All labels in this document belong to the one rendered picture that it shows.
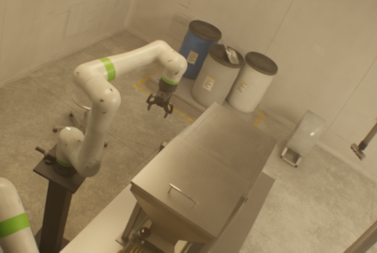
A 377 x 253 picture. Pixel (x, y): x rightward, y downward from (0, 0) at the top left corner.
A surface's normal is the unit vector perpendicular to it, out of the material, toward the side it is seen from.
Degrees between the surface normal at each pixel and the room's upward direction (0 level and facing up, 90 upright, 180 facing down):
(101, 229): 0
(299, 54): 90
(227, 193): 0
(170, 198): 0
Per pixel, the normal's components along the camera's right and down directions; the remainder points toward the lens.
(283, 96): -0.45, 0.42
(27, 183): 0.33, -0.74
